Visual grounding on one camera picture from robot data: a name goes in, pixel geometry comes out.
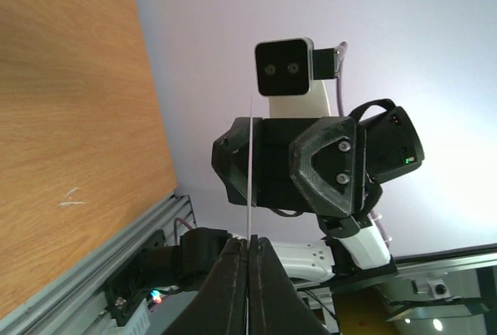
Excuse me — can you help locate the right controller board with leds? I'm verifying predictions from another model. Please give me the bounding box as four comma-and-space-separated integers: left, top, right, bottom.
150, 290, 163, 305

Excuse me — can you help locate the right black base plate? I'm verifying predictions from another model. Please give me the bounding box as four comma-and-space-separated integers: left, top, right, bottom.
103, 229, 165, 326

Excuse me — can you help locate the aluminium frame rail front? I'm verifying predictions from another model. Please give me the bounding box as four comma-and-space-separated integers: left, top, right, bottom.
1, 194, 195, 334

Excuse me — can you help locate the grey slotted cable duct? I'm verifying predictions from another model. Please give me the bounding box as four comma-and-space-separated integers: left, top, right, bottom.
100, 299, 151, 335

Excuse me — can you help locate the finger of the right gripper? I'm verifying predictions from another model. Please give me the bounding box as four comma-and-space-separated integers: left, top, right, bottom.
289, 117, 356, 218
211, 117, 259, 207

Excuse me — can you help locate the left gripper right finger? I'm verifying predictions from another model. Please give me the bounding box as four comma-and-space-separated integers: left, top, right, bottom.
247, 236, 328, 335

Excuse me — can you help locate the white VIP cherry blossom card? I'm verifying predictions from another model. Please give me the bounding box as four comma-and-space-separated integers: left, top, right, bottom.
245, 95, 254, 335

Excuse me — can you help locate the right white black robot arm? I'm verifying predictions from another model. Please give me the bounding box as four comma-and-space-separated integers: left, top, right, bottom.
211, 99, 425, 287

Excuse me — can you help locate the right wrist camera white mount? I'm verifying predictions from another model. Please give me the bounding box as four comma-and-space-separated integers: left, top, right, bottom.
254, 37, 348, 118

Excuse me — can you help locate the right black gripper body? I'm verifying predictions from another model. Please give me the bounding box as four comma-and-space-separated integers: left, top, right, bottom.
256, 117, 366, 211

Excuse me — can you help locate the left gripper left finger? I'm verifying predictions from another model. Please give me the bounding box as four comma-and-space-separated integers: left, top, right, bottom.
164, 238, 249, 335

